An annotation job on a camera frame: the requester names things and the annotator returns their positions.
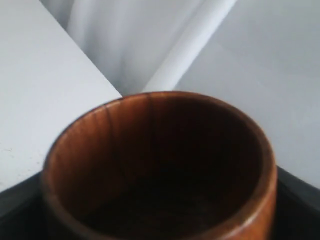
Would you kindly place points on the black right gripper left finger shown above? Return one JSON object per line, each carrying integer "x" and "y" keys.
{"x": 21, "y": 212}

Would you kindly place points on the brown wooden cup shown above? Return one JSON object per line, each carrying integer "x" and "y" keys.
{"x": 167, "y": 165}

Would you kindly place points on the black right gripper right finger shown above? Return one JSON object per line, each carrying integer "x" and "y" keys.
{"x": 297, "y": 214}

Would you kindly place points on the white pole behind table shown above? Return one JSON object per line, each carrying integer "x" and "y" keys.
{"x": 199, "y": 29}

